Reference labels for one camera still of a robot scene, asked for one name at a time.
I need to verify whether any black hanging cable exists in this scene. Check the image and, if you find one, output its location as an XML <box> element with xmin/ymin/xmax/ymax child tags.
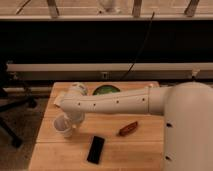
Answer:
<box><xmin>120</xmin><ymin>11</ymin><xmax>156</xmax><ymax>81</ymax></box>

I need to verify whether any wall power outlet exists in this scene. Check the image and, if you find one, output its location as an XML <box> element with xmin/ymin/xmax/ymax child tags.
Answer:
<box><xmin>101</xmin><ymin>72</ymin><xmax>109</xmax><ymax>80</ymax></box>

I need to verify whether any green bowl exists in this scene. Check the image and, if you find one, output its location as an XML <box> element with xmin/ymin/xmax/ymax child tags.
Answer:
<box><xmin>93</xmin><ymin>85</ymin><xmax>120</xmax><ymax>95</ymax></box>

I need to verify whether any black office chair base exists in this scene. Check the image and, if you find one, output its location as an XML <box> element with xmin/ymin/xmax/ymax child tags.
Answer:
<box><xmin>0</xmin><ymin>61</ymin><xmax>38</xmax><ymax>149</ymax></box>

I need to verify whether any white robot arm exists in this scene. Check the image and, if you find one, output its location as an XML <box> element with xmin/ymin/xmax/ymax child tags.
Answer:
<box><xmin>53</xmin><ymin>82</ymin><xmax>213</xmax><ymax>171</ymax></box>

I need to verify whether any black phone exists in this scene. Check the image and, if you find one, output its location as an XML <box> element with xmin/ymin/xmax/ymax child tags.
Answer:
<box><xmin>87</xmin><ymin>136</ymin><xmax>105</xmax><ymax>164</ymax></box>

